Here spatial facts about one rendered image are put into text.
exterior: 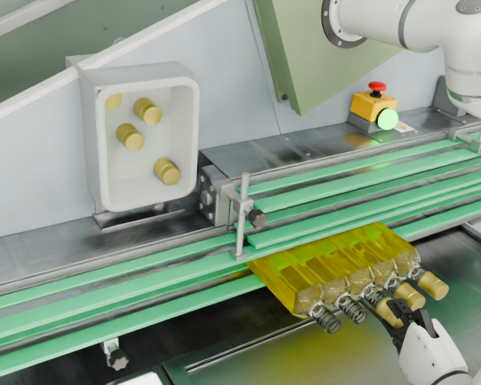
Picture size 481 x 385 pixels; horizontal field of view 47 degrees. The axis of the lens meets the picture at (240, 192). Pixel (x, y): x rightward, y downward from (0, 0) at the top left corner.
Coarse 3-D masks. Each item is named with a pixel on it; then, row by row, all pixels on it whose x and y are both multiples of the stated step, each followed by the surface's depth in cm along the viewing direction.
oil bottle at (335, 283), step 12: (300, 252) 103; (312, 252) 103; (312, 264) 100; (324, 264) 101; (324, 276) 98; (336, 276) 98; (324, 288) 96; (336, 288) 96; (348, 288) 97; (336, 300) 96
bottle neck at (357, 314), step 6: (348, 294) 96; (342, 300) 95; (348, 300) 95; (354, 300) 95; (342, 306) 95; (348, 306) 94; (354, 306) 94; (360, 306) 94; (348, 312) 94; (354, 312) 93; (360, 312) 93; (366, 312) 94; (354, 318) 93; (360, 318) 94
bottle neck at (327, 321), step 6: (318, 306) 93; (324, 306) 93; (312, 312) 93; (318, 312) 92; (324, 312) 91; (330, 312) 91; (318, 318) 91; (324, 318) 91; (330, 318) 90; (336, 318) 91; (318, 324) 92; (324, 324) 90; (330, 324) 90; (336, 324) 92; (324, 330) 91; (330, 330) 91; (336, 330) 91
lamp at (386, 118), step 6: (384, 108) 119; (390, 108) 119; (378, 114) 119; (384, 114) 118; (390, 114) 118; (396, 114) 118; (378, 120) 119; (384, 120) 118; (390, 120) 118; (396, 120) 119; (384, 126) 118; (390, 126) 119
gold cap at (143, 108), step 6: (138, 102) 94; (144, 102) 93; (150, 102) 93; (138, 108) 93; (144, 108) 92; (150, 108) 91; (156, 108) 92; (138, 114) 93; (144, 114) 91; (150, 114) 92; (156, 114) 92; (144, 120) 92; (150, 120) 92; (156, 120) 93
